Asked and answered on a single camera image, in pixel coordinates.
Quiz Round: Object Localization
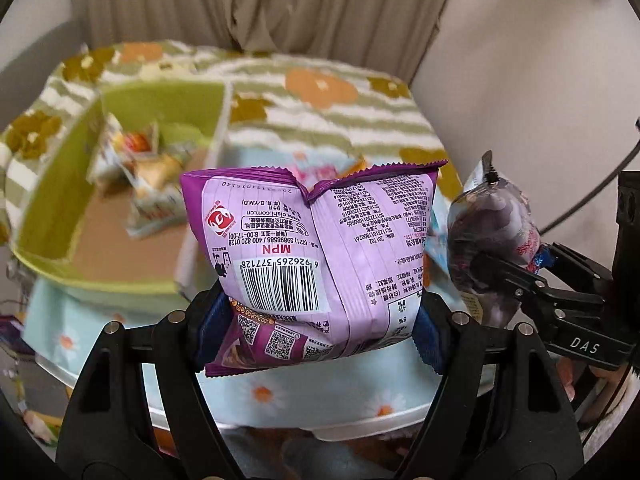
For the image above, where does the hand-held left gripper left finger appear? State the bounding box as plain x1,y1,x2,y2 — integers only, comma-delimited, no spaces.
57,285,246,480

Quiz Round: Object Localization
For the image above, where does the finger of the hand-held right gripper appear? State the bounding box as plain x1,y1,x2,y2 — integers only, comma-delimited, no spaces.
532,242,615,291
474,252,606,333

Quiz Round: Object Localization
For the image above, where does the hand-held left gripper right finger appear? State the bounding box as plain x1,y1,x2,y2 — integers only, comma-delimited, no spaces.
395,290,586,480

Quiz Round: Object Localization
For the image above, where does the dark purple snack packet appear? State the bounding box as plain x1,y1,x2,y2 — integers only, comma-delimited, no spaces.
446,151,543,328

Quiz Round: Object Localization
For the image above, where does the green cardboard box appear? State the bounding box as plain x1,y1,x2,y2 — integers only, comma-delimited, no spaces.
7,79,236,297

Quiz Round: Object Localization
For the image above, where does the light blue daisy tablecloth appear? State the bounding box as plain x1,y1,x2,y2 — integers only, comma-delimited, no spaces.
22,145,496,421

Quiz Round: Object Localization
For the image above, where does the golden snack packet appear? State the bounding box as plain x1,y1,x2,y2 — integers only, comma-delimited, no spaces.
134,150,187,197

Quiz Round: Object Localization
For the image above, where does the red snack packet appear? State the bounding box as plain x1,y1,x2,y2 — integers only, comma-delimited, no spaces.
124,125,162,157

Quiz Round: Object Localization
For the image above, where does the white orange snack packet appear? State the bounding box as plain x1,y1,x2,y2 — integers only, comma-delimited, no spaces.
89,114,132,187

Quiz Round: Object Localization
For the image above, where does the green striped floral blanket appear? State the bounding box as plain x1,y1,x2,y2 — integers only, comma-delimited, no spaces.
0,40,466,246

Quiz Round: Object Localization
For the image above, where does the beige curtain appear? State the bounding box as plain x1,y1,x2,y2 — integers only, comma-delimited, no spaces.
70,0,463,86

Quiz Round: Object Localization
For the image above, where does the black cable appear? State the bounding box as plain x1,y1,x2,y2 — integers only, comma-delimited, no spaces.
537,115,640,238

